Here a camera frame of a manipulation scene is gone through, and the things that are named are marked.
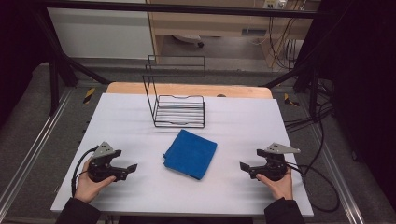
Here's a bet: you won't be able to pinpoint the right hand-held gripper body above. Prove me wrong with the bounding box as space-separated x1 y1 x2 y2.
248 142 302 182

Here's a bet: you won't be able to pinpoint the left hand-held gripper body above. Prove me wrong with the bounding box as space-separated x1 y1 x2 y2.
87 141 129 184

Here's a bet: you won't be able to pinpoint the blue towel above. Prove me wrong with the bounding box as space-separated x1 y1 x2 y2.
163 129 219 181

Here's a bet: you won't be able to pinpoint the black wire rack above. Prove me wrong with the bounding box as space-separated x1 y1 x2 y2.
142 54 206 130

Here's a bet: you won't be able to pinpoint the person's right hand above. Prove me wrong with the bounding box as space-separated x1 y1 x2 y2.
255 169 294 202

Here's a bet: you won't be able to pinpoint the person's left hand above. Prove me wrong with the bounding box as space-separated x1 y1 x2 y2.
74 169 117 205

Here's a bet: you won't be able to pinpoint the white table cover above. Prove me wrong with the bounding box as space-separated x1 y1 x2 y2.
49 92 315 218

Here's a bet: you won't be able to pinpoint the person's dark clothing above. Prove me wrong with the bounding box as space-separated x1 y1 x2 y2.
117 216 254 224

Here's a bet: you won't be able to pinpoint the black metal stand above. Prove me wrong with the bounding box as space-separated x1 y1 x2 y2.
30 5 112 117
262 61 322 123

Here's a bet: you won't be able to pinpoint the white cabinet panel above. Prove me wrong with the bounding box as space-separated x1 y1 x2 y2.
46 7 155 61

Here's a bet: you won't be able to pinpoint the dark curtain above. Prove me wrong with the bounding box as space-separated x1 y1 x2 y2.
297 0 396 214
0 0 52 127

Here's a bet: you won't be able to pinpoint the white chair base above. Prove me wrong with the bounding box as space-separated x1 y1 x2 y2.
171 34 205 49

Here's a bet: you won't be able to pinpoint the white power strip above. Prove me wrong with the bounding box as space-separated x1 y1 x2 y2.
262 0 288 10

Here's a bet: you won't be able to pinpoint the left hand-held gripper cable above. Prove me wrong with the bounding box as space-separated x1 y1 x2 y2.
70 146 98 199

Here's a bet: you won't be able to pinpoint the hand-held gripper cable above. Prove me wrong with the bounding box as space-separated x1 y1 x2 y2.
285 161 341 215
70 146 98 199

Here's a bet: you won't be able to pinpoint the bundle of black floor cables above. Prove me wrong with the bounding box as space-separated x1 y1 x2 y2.
283 78 335 133

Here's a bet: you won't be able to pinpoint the aluminium rail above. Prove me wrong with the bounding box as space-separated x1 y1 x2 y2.
305 123 366 224
0 86 75 213

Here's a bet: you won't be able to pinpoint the right hand-held gripper cable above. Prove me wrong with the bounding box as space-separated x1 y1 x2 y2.
285 161 341 215

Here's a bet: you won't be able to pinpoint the hanging cables under desk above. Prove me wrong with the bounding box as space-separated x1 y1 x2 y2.
268 15 305 71

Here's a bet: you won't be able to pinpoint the black metal frame bar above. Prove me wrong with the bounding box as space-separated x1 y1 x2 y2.
39 0 332 20

